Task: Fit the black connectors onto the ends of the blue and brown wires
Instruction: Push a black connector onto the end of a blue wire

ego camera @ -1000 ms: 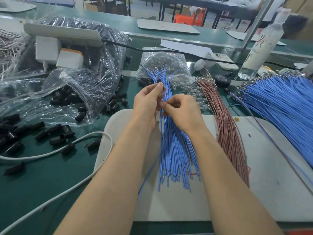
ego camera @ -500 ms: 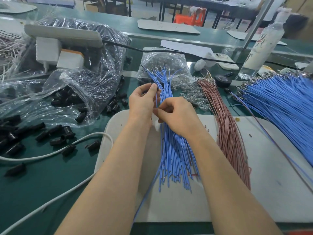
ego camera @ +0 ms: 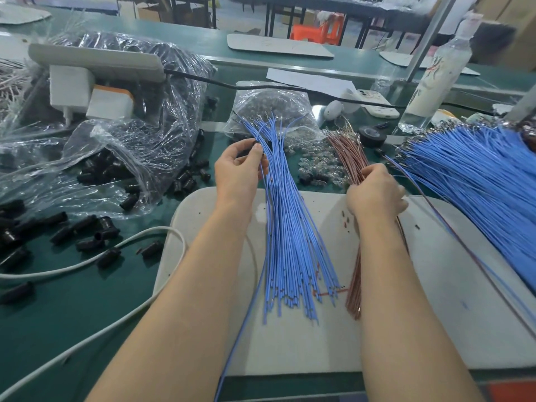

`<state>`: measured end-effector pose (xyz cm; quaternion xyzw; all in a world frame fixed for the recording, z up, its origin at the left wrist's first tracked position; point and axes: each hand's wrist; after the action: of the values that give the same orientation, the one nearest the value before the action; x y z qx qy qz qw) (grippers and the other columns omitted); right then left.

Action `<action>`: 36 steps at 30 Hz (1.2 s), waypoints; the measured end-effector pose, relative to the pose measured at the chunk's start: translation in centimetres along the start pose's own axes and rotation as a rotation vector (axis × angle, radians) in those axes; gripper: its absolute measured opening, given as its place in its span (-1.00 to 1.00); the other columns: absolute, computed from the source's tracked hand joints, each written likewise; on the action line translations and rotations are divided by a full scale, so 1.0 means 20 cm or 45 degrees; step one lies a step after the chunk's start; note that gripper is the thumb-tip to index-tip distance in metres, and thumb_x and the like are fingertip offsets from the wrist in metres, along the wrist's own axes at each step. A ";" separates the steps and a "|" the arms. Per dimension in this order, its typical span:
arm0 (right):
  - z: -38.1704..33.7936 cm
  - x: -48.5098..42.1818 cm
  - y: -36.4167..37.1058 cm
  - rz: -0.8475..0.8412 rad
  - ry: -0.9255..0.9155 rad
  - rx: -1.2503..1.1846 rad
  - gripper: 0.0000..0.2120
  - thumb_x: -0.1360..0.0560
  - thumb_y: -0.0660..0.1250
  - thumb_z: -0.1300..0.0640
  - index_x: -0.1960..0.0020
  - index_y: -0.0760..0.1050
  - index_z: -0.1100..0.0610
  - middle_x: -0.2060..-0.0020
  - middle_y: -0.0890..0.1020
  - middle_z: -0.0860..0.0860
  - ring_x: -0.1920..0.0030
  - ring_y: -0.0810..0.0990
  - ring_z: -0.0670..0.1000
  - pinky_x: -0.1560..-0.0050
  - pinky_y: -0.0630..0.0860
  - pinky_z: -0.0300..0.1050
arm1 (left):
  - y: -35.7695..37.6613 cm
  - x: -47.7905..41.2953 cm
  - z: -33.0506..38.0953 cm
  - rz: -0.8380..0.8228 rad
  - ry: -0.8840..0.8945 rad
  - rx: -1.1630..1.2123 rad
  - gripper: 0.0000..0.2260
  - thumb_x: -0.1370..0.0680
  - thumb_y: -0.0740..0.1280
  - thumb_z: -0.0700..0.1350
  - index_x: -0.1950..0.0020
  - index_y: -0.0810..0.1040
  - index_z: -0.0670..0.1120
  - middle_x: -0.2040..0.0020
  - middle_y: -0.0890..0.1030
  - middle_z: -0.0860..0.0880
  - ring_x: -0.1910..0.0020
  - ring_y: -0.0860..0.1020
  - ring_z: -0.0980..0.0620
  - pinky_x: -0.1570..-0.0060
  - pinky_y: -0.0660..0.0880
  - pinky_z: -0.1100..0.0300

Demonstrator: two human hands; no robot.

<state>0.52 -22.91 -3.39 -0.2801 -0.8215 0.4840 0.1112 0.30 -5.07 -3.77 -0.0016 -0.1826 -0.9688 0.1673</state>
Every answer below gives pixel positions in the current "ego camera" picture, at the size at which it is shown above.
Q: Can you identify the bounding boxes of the white flat device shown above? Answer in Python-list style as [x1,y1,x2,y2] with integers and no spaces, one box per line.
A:
[343,89,400,119]

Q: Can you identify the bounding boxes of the white orange charger adapter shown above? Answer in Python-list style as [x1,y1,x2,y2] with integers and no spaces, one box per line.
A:
[86,85,135,122]

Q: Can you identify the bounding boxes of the white flat tray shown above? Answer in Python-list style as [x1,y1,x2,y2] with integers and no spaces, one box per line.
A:
[0,4,53,26]
[379,51,481,77]
[227,33,335,59]

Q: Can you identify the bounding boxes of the person's left forearm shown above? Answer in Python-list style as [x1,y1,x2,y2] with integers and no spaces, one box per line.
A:
[86,205,261,402]

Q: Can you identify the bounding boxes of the white spray bottle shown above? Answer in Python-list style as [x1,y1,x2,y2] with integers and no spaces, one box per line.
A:
[398,12,484,135]

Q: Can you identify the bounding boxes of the large blue wire pile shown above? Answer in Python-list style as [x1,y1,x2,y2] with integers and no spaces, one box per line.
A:
[398,121,536,294]

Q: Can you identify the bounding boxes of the large clear plastic bag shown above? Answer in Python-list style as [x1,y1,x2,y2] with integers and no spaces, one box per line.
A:
[0,31,217,216]

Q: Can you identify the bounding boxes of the white charging cable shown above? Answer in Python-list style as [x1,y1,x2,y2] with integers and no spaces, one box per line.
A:
[0,226,187,402]

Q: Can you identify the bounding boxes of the person's left hand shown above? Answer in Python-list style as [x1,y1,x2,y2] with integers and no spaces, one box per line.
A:
[213,138,269,218]

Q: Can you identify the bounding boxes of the short metal frame post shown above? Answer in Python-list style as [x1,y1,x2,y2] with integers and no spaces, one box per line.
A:
[506,83,536,126]

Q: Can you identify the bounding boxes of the bundle of stripped brown wires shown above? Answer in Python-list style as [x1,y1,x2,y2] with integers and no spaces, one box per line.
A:
[0,58,30,114]

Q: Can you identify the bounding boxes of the small clear plastic bag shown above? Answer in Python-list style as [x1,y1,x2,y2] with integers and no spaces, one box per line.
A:
[226,82,319,147]

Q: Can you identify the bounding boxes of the black tape roll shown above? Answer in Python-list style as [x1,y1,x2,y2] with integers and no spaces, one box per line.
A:
[358,125,388,149]

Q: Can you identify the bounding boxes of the person's right forearm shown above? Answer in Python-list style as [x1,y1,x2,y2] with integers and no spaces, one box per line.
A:
[356,217,487,402]

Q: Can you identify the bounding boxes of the person's right hand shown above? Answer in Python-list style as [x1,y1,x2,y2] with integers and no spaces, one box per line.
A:
[346,163,410,227]

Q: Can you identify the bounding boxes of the white computer mouse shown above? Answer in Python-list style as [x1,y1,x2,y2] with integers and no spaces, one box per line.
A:
[322,100,344,122]

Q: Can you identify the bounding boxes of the cardboard boxes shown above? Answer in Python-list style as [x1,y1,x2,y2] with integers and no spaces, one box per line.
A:
[477,0,536,72]

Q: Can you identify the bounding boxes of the black power cord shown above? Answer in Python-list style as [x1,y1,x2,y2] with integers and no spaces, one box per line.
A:
[165,69,403,114]

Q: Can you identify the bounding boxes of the blue table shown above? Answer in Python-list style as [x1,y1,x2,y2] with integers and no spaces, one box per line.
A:
[25,0,121,15]

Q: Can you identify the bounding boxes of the white paper sheet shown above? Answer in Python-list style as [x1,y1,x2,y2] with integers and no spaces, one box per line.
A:
[266,68,357,99]

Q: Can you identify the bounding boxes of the orange plastic stool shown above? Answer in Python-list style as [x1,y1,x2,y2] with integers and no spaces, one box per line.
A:
[291,14,346,47]

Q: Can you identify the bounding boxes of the slanted metal frame post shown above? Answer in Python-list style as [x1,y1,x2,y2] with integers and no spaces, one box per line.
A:
[406,0,460,83]

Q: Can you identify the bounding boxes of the orange plastic crate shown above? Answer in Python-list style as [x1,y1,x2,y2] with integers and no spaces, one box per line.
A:
[490,381,536,402]

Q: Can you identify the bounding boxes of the white power strip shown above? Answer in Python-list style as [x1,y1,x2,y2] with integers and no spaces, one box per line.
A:
[29,43,167,84]

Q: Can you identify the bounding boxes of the pile of black plastic caps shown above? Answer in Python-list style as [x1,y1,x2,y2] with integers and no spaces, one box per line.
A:
[0,130,214,305]

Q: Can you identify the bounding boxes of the white work board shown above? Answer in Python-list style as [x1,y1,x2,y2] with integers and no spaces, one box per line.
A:
[153,186,536,377]

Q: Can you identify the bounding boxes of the long black-frame table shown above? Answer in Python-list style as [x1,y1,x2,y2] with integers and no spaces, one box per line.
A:
[230,0,432,49]

